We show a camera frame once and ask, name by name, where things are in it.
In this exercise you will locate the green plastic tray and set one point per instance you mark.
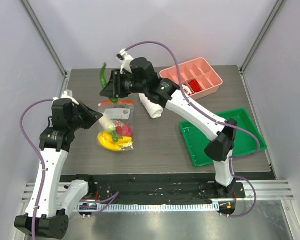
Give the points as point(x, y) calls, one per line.
point(244, 144)

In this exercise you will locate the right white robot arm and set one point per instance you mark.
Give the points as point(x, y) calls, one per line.
point(137, 76)

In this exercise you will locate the white fake radish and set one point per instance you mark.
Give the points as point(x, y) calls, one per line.
point(106, 123)

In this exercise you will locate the pink compartment tray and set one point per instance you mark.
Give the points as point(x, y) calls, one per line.
point(203, 72)

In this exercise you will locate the yellow fake banana bunch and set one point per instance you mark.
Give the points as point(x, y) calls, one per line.
point(106, 141)

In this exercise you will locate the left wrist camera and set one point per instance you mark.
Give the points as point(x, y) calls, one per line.
point(67, 94)

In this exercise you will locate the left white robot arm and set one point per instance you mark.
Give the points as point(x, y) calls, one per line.
point(47, 216)

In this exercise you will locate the clear orange zip top bag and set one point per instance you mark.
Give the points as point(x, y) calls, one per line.
point(122, 111)

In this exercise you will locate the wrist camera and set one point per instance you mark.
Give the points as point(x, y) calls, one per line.
point(125, 59)
point(67, 94)

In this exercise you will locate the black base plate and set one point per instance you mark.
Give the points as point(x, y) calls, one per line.
point(166, 188)

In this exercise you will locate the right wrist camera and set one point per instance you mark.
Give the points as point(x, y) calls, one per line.
point(125, 59)

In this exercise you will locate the red white fake food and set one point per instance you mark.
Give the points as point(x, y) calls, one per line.
point(187, 89)

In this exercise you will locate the green fake chili pepper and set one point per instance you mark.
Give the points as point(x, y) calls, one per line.
point(104, 82)

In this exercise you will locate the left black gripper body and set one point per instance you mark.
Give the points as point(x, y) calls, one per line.
point(78, 120)

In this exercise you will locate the red fake food piece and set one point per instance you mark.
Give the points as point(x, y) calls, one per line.
point(195, 86)

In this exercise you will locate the rolled white towel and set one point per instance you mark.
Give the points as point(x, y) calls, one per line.
point(154, 110)

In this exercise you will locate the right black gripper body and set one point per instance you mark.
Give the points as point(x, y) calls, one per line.
point(116, 83)

